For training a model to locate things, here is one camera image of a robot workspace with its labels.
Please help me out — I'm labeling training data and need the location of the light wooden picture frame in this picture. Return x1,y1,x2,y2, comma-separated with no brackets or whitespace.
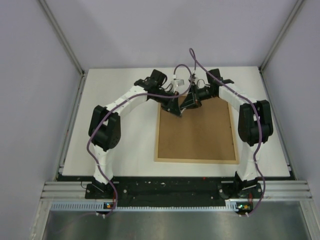
154,98,239,165

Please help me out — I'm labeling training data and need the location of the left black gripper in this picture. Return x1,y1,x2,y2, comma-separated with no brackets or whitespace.
151,89,182,118

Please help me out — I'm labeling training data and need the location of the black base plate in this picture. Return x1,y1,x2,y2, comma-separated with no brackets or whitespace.
85,176,262,208

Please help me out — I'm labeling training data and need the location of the aluminium corner post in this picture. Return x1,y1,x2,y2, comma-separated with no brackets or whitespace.
37,0,86,76
258,0,307,73

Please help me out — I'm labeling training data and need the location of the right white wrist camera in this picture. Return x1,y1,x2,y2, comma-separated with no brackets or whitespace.
188,73,204,88

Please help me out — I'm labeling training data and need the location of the aluminium front rail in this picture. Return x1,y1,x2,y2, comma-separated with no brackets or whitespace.
40,180,313,201

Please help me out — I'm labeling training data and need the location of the grey slotted cable duct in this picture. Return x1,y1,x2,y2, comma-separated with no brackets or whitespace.
50,200,252,214

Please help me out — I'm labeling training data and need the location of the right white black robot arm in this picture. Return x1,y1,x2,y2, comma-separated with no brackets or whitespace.
180,68,274,200

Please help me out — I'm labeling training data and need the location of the right aluminium corner post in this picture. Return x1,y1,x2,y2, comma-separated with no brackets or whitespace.
258,0,307,73

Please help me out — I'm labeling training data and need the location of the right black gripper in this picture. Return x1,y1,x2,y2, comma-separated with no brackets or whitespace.
179,84,216,111

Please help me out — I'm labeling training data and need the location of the left aluminium corner post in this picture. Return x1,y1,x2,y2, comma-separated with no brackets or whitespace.
37,0,86,76

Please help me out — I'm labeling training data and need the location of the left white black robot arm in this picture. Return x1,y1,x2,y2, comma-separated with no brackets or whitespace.
86,69,182,199

